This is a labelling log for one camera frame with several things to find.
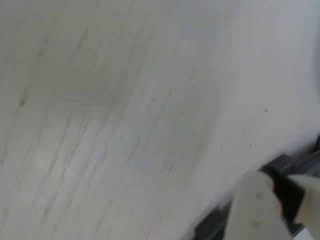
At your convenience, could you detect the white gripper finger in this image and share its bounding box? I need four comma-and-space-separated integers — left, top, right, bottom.
223, 171, 293, 240
287, 174, 320, 240

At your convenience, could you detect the grey circular toy train track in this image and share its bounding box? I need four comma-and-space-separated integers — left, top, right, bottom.
193, 134, 320, 240

